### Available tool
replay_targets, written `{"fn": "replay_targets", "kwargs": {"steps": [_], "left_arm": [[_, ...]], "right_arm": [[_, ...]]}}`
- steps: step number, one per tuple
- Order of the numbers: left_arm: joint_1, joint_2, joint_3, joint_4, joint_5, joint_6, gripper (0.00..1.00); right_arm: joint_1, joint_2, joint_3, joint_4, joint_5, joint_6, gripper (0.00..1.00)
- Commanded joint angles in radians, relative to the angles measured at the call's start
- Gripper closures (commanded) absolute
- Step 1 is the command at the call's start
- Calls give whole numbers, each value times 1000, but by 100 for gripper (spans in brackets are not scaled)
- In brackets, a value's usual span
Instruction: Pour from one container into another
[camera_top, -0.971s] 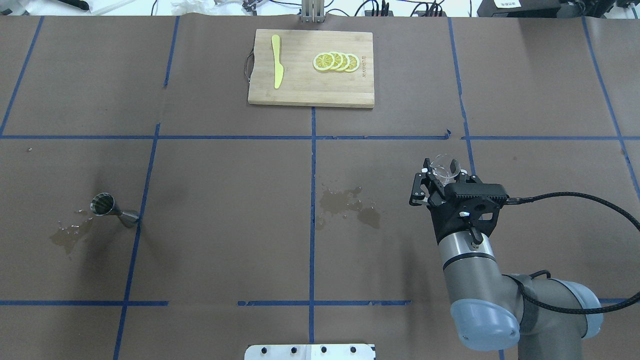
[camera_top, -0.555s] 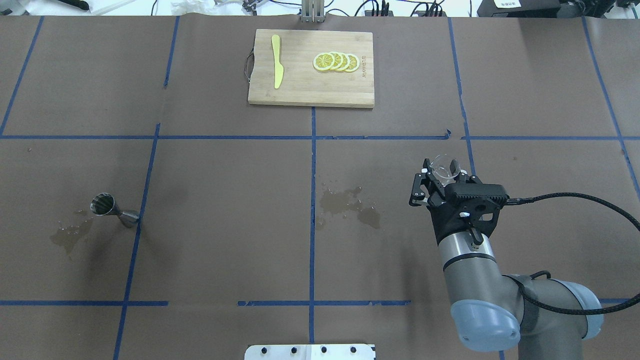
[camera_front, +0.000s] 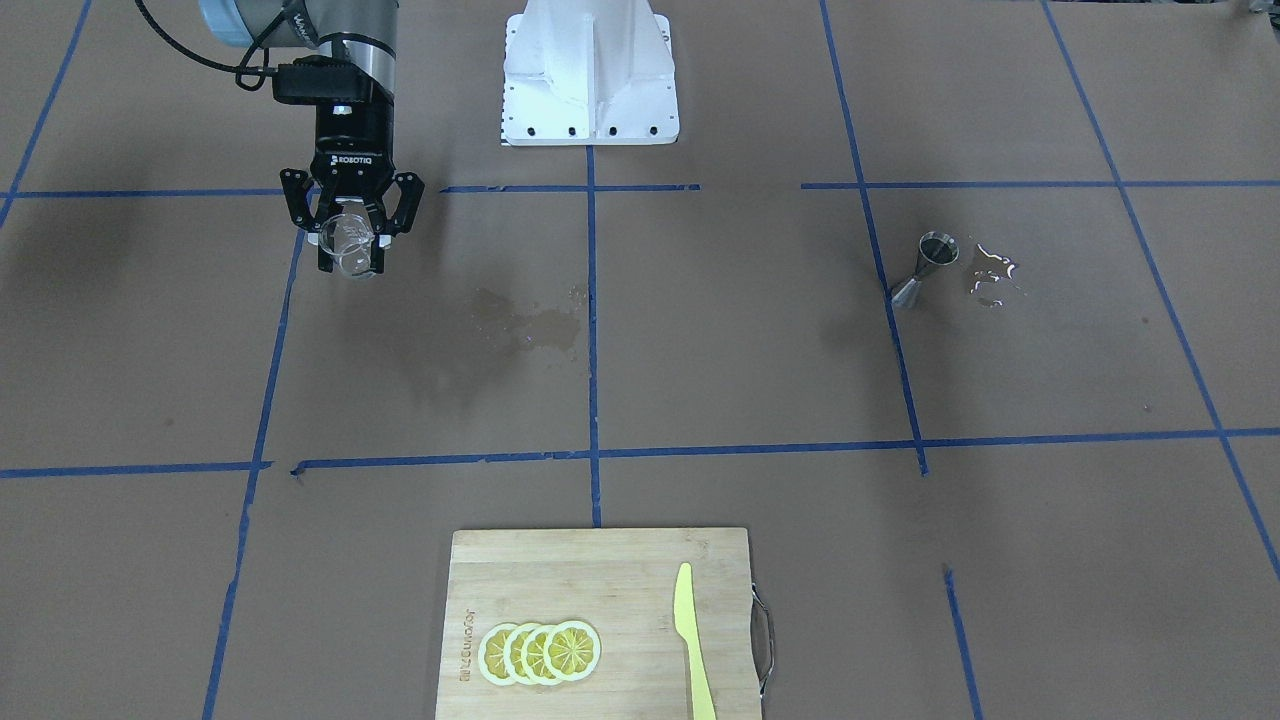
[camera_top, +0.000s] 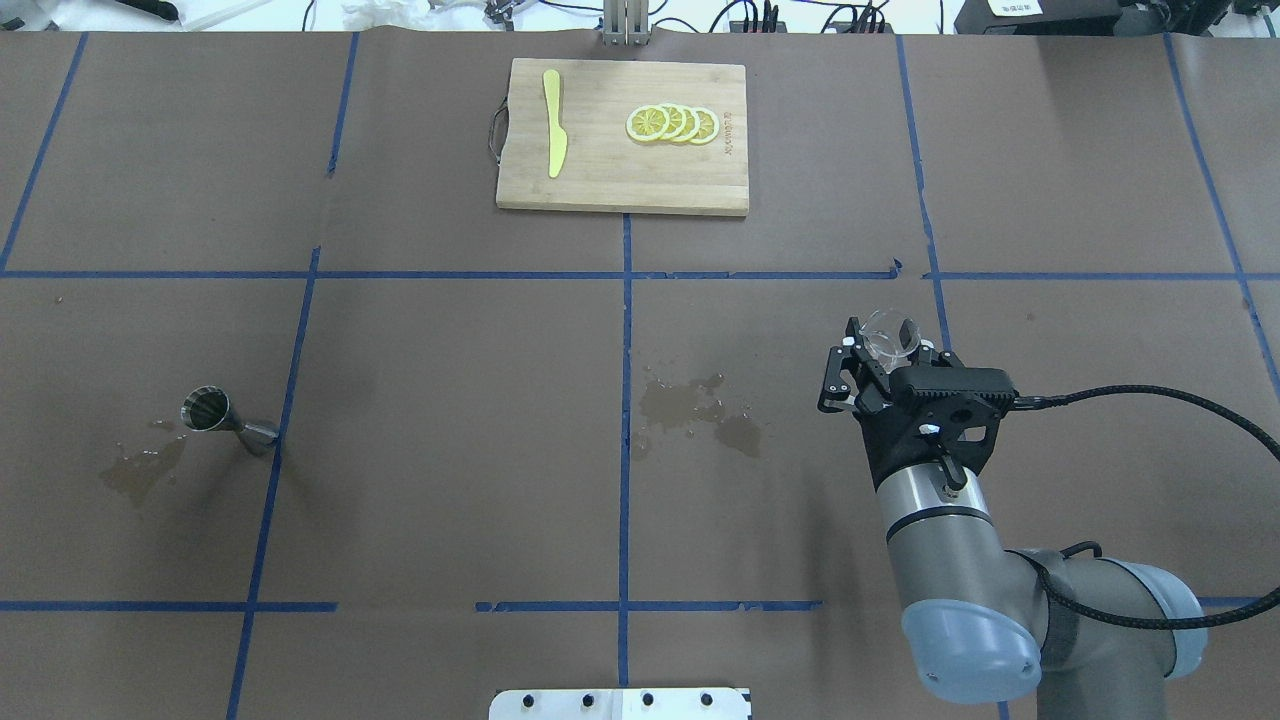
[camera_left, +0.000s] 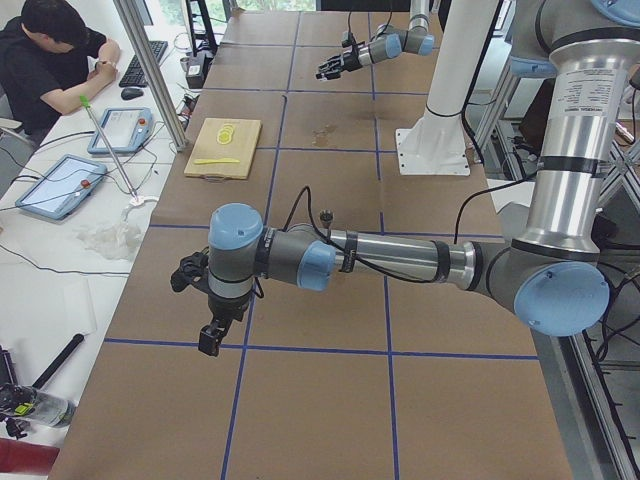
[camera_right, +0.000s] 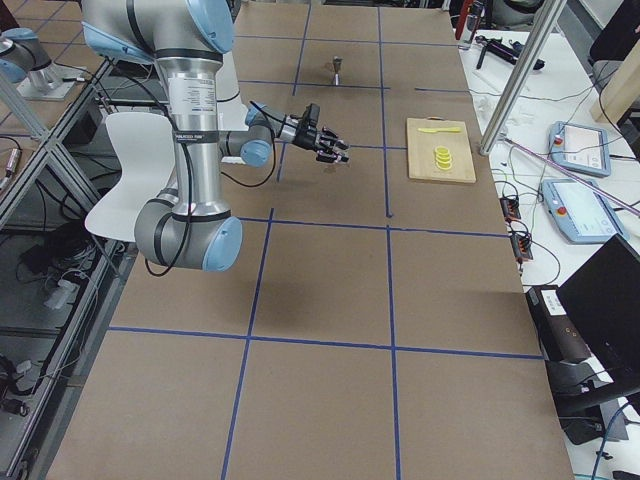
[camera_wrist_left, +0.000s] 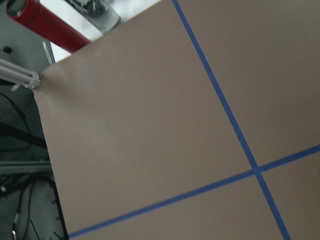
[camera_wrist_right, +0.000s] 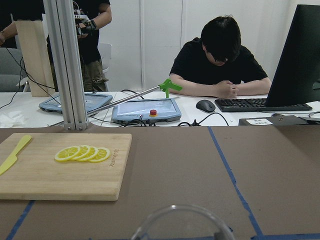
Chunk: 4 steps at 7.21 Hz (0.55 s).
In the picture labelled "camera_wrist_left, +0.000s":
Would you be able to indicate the red cylinder tube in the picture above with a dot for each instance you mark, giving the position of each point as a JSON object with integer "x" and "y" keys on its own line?
{"x": 37, "y": 18}

